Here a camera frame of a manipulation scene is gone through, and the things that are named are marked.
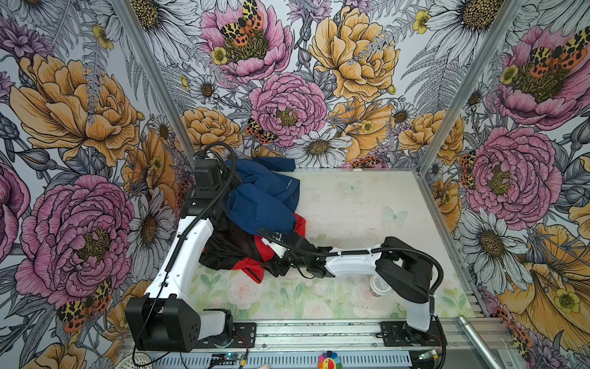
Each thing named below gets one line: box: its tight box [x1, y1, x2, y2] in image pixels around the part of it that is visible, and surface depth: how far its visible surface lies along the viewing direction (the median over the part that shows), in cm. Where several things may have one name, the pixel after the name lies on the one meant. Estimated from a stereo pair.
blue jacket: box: [225, 157, 301, 237], surface depth 79 cm
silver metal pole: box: [456, 315, 502, 369], surface depth 73 cm
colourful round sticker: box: [317, 350, 343, 369], surface depth 70 cm
